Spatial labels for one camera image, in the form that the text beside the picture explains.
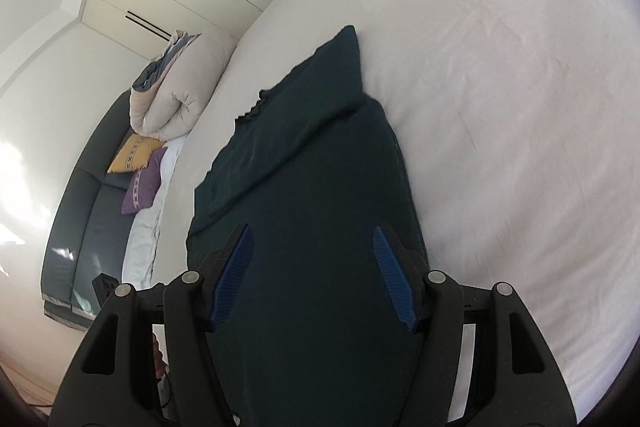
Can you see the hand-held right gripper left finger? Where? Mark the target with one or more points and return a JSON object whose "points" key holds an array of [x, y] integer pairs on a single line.
{"points": [[232, 277]]}

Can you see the yellow patterned pillow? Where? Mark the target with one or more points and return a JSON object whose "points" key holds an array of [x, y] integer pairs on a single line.
{"points": [[132, 154]]}

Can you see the grey padded headboard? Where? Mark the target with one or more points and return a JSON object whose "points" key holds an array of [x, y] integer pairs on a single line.
{"points": [[75, 227]]}

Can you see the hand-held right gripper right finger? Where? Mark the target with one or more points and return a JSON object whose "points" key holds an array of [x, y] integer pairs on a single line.
{"points": [[395, 277]]}

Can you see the bed with white sheet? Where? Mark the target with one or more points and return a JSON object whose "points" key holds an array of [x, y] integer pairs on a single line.
{"points": [[500, 107]]}

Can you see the purple patterned pillow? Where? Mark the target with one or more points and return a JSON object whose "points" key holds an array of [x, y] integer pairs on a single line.
{"points": [[145, 187]]}

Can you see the dark green knit sweater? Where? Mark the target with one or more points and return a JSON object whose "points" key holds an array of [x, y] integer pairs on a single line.
{"points": [[310, 207]]}

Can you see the black device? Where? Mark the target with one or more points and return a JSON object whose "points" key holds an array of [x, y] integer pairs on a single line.
{"points": [[104, 288]]}

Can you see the white pillow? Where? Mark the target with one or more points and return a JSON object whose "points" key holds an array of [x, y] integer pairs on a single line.
{"points": [[142, 242]]}

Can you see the rolled beige duvet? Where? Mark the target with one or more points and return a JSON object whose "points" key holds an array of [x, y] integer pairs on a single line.
{"points": [[185, 92]]}

